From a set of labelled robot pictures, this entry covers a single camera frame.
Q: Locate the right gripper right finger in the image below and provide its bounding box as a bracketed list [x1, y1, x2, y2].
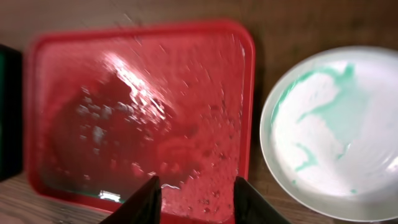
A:
[233, 176, 290, 224]

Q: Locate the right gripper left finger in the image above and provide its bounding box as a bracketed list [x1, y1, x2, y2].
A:
[99, 176, 162, 224]

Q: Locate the white plate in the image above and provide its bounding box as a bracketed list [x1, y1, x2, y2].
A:
[259, 46, 397, 222]

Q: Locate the red plastic tray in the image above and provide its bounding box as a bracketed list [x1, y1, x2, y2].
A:
[24, 21, 255, 223]

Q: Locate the dark green plastic tray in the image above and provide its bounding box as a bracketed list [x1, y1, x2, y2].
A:
[1, 45, 23, 181]

